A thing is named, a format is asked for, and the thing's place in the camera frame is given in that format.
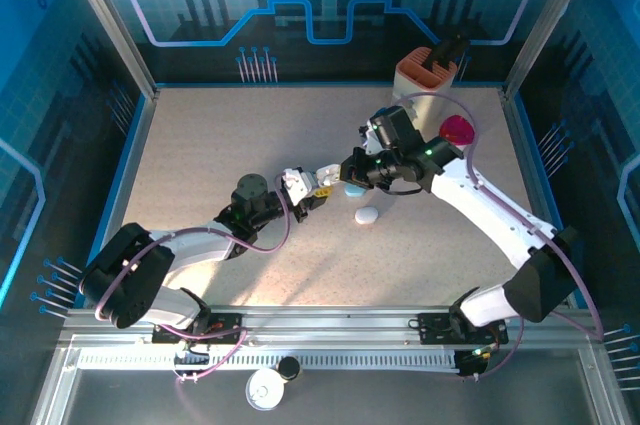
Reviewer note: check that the blue earbud case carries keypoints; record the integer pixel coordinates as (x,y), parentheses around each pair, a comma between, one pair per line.
(354,191)

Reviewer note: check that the white oval earbud case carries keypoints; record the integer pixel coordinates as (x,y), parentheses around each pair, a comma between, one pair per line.
(366,215)

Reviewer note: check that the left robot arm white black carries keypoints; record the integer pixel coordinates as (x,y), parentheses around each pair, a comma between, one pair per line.
(200,245)

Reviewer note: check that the magenta plastic bowl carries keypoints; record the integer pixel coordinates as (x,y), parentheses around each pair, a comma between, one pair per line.
(457,129)

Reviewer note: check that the beige knife block orange top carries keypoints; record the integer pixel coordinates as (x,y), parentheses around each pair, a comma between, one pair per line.
(422,70)

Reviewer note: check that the black round cap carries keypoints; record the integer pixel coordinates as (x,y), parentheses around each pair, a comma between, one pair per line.
(288,369)

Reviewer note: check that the white round lid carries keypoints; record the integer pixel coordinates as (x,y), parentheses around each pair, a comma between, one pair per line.
(262,392)

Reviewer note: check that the black electronics box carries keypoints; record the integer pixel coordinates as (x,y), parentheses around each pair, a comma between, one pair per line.
(472,365)

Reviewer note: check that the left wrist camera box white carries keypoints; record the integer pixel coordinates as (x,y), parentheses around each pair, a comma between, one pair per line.
(299,185)

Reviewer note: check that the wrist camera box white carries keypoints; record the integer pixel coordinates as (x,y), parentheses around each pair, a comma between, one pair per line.
(299,185)
(366,143)

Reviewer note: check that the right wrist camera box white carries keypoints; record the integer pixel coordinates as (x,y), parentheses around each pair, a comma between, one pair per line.
(366,143)

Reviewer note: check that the aluminium table side rail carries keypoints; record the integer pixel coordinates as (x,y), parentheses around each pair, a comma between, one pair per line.
(515,135)
(142,135)

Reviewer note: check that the aluminium mounting rail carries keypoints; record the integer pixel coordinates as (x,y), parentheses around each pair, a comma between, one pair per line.
(325,325)

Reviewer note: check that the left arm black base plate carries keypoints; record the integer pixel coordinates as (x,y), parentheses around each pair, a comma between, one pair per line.
(227,327)

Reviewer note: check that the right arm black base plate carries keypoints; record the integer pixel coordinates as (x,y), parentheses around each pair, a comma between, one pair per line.
(435,327)

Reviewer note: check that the aluminium frame post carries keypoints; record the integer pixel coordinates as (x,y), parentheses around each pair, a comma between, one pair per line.
(545,20)
(112,25)

